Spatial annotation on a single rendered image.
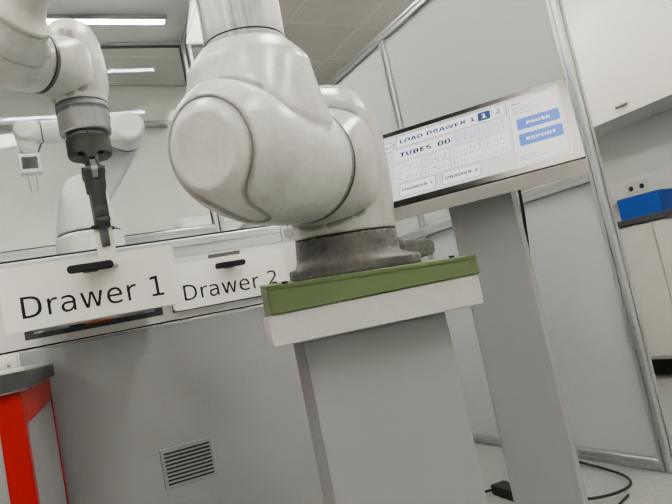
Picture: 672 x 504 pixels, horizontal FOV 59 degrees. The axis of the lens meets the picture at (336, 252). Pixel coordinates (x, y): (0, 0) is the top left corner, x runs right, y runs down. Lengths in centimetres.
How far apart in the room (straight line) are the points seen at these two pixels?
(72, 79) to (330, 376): 68
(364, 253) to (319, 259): 6
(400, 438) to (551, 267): 169
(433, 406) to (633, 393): 157
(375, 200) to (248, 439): 84
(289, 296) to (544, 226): 178
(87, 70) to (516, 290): 105
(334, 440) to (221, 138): 41
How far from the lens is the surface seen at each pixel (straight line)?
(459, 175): 147
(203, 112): 64
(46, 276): 114
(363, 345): 80
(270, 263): 152
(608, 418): 245
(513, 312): 152
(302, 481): 158
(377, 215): 85
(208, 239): 151
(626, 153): 460
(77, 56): 117
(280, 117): 65
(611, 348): 234
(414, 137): 165
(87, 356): 146
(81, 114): 115
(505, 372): 154
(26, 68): 110
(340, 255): 82
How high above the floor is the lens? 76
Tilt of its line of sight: 5 degrees up
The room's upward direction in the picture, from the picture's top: 12 degrees counter-clockwise
